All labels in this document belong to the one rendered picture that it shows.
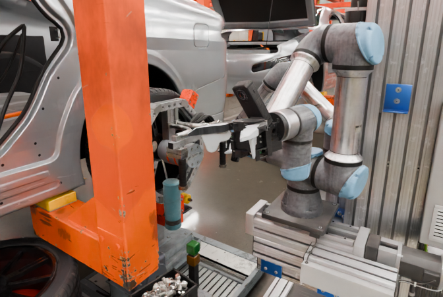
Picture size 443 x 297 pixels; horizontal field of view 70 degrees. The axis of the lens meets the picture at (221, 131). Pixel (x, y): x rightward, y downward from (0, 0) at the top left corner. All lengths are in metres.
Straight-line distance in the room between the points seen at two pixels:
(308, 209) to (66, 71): 1.17
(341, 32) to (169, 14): 1.23
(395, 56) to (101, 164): 1.04
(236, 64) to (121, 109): 3.15
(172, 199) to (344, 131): 0.94
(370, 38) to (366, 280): 0.70
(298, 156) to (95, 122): 0.68
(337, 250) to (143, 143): 0.75
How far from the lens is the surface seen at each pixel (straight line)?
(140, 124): 1.14
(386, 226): 1.34
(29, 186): 1.57
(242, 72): 4.09
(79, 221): 1.49
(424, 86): 1.19
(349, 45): 0.99
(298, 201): 1.17
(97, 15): 1.07
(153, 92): 1.71
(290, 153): 0.82
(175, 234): 2.18
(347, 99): 1.01
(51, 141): 1.60
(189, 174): 1.92
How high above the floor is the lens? 1.40
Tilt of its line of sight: 15 degrees down
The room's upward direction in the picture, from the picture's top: straight up
